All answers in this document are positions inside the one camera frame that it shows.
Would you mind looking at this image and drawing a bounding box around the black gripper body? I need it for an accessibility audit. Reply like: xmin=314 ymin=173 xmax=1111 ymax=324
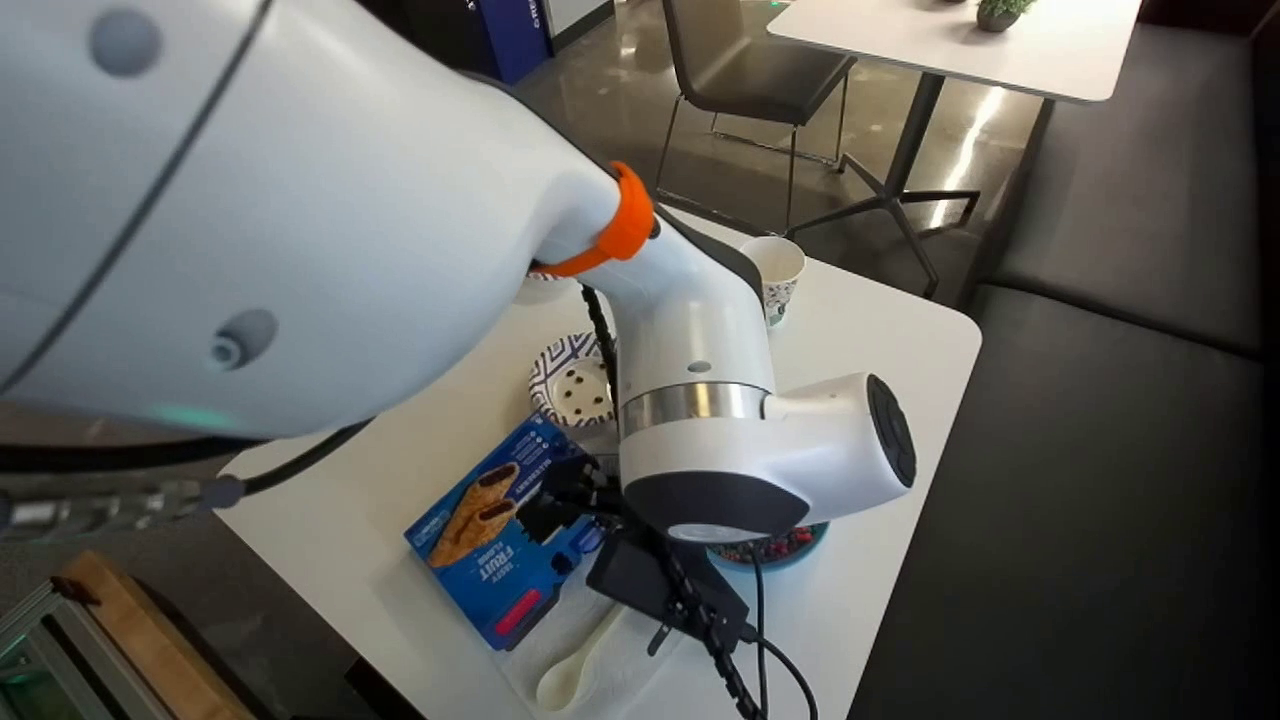
xmin=588 ymin=531 xmax=754 ymax=638

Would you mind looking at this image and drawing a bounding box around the blue cracker box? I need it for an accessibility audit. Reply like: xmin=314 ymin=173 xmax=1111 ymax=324
xmin=403 ymin=412 xmax=604 ymax=652

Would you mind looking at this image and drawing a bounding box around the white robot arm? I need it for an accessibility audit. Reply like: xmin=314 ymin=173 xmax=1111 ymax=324
xmin=0 ymin=0 xmax=916 ymax=638

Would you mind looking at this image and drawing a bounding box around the patterned bowl near box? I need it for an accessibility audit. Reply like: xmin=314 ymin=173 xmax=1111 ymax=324
xmin=529 ymin=333 xmax=612 ymax=427

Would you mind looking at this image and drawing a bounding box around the white plastic spoon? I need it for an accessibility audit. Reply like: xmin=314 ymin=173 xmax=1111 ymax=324
xmin=536 ymin=604 xmax=623 ymax=710

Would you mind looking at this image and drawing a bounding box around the blue bowl with red contents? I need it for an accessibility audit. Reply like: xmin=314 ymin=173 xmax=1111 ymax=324
xmin=710 ymin=523 xmax=828 ymax=567

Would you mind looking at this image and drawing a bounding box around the patterned paper cup right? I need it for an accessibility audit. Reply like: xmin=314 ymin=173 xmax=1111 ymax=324
xmin=743 ymin=237 xmax=803 ymax=324

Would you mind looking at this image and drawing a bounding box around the dark bench sofa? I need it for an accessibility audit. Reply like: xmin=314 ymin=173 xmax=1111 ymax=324
xmin=849 ymin=0 xmax=1280 ymax=720

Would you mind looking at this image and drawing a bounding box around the black cushioned chair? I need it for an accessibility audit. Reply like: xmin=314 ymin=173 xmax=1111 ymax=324
xmin=662 ymin=0 xmax=853 ymax=232

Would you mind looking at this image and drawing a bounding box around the wooden shelf unit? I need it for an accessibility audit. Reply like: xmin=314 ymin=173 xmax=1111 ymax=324
xmin=0 ymin=553 xmax=257 ymax=720

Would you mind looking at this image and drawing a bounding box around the green potted plant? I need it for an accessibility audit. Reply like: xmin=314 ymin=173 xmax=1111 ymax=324
xmin=976 ymin=0 xmax=1036 ymax=31

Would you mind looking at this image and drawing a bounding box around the white side table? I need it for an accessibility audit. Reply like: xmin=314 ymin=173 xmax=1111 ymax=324
xmin=765 ymin=0 xmax=1148 ymax=297

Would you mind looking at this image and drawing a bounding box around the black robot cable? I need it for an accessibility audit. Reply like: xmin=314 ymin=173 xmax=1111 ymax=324
xmin=531 ymin=285 xmax=825 ymax=720

